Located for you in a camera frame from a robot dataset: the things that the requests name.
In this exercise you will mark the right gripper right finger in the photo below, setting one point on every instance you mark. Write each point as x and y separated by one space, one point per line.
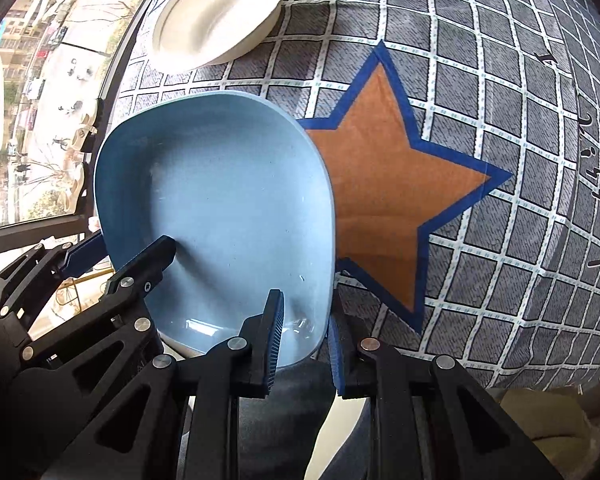
428 419

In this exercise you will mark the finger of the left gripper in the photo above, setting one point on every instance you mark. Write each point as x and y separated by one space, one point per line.
145 271
80 258

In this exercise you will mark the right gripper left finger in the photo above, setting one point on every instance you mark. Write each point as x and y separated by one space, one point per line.
243 366

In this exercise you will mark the light blue square plate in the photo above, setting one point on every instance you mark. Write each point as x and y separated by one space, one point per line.
244 193

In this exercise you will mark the white paper bowl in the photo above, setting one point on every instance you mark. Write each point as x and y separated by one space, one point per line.
189 34

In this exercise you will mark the grey checkered star tablecloth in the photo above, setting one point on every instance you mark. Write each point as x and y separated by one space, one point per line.
463 142

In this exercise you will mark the black window frame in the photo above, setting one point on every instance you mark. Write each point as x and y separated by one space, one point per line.
75 204

